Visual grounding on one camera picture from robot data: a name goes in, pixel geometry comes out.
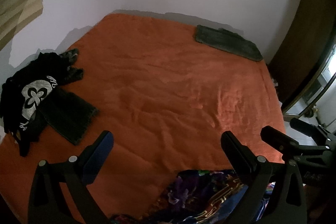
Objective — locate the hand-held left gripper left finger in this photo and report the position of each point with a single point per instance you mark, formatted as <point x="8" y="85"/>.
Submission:
<point x="98" y="155"/>

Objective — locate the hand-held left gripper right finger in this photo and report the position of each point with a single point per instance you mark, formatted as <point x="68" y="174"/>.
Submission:
<point x="237" y="158"/>

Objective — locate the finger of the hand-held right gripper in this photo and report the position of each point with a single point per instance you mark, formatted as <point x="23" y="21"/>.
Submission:
<point x="278" y="141"/>
<point x="307" y="128"/>

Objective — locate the black shirt with flower print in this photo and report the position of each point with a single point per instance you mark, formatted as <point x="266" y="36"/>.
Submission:
<point x="34" y="92"/>

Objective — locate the metal framed door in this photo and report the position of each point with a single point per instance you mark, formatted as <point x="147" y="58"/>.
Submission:
<point x="315" y="87"/>

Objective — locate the colourful printed blanket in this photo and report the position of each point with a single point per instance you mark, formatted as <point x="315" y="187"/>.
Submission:
<point x="199" y="195"/>

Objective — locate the dark patterned garment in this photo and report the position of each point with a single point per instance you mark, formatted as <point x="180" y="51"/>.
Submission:
<point x="72" y="66"/>

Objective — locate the orange blanket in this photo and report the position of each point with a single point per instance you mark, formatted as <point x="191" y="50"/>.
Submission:
<point x="162" y="87"/>

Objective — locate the grey folded cloth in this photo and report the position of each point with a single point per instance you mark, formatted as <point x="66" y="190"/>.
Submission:
<point x="228" y="41"/>

